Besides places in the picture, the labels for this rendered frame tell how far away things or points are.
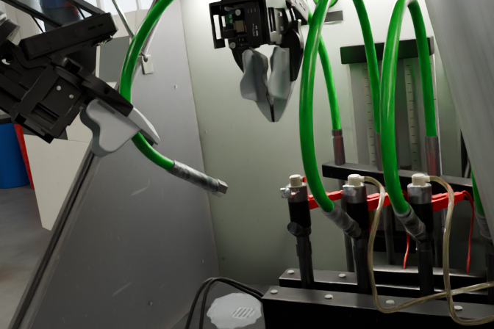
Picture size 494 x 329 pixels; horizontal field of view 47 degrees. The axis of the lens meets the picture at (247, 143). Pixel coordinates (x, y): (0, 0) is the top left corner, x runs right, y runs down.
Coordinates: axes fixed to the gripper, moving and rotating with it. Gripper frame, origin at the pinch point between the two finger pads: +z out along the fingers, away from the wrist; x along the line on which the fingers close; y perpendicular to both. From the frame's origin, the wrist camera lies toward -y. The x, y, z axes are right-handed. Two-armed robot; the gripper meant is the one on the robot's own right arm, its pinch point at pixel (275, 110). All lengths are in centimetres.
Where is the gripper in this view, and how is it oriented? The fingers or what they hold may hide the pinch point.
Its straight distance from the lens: 71.8
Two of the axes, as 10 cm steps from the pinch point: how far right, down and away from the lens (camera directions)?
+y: -4.2, 2.3, -8.8
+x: 9.0, -0.3, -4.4
